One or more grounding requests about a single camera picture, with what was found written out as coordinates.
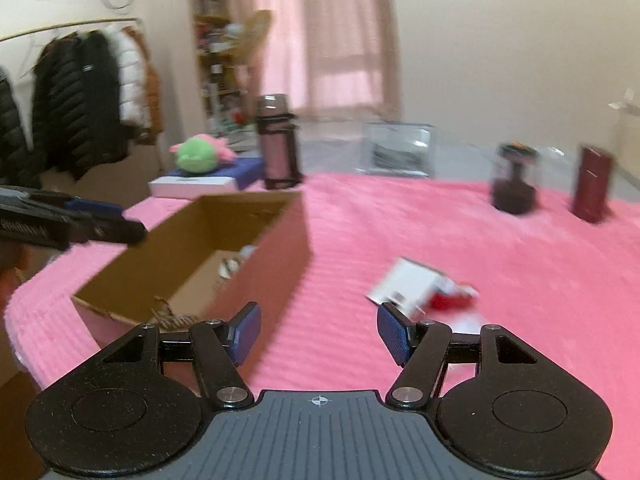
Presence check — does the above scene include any white puffer jacket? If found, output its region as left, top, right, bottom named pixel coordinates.
left=102, top=25, right=151, bottom=128

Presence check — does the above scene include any clear plastic packet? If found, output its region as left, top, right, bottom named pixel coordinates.
left=447, top=310, right=483, bottom=336

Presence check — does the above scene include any cream plug adapter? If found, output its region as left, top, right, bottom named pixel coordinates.
left=218, top=255, right=246, bottom=278

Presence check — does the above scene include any wooden bookshelf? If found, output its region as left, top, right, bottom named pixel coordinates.
left=189, top=0, right=261, bottom=136

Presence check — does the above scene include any pink ribbed blanket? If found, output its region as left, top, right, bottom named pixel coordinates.
left=5, top=172, right=640, bottom=480

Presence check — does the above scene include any blue and white box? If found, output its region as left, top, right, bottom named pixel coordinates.
left=148, top=157, right=264, bottom=198

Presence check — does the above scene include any black puffer jacket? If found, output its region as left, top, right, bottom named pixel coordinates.
left=32, top=30, right=128, bottom=181
left=0, top=67, right=43, bottom=188

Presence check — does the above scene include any brown hair claw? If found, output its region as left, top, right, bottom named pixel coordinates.
left=150, top=296, right=201, bottom=333

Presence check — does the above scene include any maroon thermos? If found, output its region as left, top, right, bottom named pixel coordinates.
left=571, top=143, right=614, bottom=223

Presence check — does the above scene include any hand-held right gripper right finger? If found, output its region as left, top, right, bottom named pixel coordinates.
left=376, top=303, right=546, bottom=410

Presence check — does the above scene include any pink curtain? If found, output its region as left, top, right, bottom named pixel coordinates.
left=227, top=0, right=403, bottom=121

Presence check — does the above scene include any red and white toy figure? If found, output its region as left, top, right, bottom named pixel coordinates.
left=425, top=280, right=478, bottom=313

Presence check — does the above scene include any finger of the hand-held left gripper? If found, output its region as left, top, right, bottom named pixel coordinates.
left=70, top=212, right=148, bottom=247
left=30, top=191, right=125, bottom=216

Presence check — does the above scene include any brown jacket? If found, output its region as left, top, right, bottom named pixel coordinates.
left=122, top=27, right=166, bottom=133

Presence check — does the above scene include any green and pink plush toy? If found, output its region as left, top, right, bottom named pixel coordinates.
left=169, top=133, right=238, bottom=176

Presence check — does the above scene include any brown cardboard box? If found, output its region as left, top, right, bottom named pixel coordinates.
left=71, top=191, right=313, bottom=376

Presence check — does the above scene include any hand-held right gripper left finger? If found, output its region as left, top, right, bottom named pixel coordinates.
left=95, top=302, right=262, bottom=411

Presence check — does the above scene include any standing fan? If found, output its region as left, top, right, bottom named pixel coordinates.
left=235, top=9, right=276, bottom=111

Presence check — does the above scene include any brown flask with black handle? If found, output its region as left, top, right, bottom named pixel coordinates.
left=255, top=93, right=304, bottom=191

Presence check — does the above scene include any silver picture frame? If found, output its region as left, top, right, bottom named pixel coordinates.
left=356, top=121, right=436, bottom=179

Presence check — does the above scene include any dark glass jar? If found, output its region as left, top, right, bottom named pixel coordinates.
left=490, top=142, right=543, bottom=216

